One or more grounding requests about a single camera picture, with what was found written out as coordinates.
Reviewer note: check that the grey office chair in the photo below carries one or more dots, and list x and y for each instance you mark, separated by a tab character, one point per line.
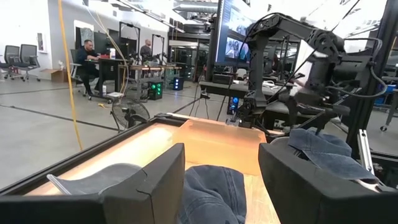
12	53
28	54

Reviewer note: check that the black frame post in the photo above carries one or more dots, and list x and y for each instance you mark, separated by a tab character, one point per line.
373	93

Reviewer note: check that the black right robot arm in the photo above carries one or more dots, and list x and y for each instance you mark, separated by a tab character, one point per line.
258	62

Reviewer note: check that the black computer tower green lights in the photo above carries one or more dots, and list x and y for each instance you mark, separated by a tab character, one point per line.
155	90

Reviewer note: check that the wooden top work table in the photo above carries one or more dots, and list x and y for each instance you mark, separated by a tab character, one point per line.
155	67

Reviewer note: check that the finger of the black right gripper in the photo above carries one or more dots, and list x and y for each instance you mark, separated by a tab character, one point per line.
325	123
292	109

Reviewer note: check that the black table edge rim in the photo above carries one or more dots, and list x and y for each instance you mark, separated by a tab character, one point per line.
93	149

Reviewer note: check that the black desk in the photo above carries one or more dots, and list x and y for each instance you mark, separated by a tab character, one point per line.
105	62

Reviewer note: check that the brown cardboard box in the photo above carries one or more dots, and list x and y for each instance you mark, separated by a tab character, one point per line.
57	76

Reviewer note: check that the large display screen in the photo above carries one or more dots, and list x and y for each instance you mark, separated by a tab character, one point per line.
230	31

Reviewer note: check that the silver aluminium bracket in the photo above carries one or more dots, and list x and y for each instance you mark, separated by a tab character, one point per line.
363	149

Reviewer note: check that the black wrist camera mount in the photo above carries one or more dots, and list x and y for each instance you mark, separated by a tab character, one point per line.
351	68

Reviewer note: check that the person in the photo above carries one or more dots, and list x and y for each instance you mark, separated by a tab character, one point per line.
145	51
85	59

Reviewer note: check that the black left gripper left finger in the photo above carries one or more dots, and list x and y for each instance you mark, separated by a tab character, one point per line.
140	202

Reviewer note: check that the black floor fan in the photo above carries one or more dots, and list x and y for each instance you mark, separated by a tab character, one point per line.
132	115

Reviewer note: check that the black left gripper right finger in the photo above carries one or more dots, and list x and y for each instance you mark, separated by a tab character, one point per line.
311	199

